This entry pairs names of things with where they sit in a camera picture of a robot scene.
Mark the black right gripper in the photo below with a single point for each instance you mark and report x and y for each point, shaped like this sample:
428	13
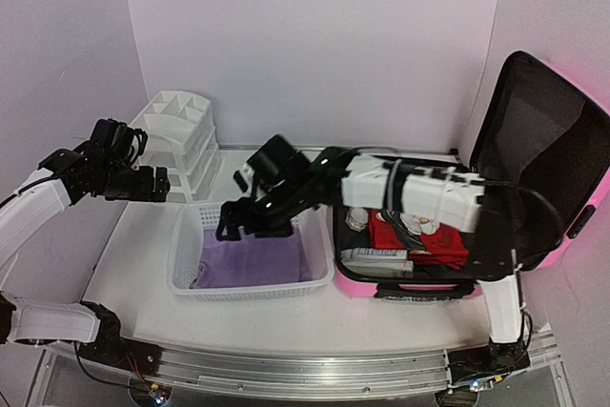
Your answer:
229	215

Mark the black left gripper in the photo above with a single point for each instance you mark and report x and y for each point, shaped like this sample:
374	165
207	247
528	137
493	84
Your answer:
144	193

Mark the purple cloth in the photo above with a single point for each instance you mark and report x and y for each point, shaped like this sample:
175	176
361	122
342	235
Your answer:
250	262

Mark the white perforated plastic basket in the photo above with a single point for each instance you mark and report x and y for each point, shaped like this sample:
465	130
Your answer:
187	244

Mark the red bear print shirt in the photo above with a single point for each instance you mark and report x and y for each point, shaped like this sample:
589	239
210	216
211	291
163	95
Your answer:
427	242

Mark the pink cartoon hard-shell suitcase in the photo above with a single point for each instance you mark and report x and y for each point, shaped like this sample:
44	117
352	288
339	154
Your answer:
546	142

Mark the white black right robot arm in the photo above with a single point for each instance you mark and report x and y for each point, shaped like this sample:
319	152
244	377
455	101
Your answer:
464	201

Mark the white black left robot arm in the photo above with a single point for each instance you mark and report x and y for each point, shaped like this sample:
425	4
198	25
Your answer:
52	229

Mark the white plastic drawer organizer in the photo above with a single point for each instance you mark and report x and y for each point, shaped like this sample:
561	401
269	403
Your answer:
182	138

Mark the round white jar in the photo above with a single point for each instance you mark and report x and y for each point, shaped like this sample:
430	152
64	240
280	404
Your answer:
357	219

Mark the white flat box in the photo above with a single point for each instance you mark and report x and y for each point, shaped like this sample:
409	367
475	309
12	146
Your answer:
381	268

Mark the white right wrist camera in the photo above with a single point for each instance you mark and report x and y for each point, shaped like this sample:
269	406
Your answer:
244	178

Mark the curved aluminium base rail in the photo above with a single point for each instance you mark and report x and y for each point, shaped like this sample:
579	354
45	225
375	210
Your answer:
328	377

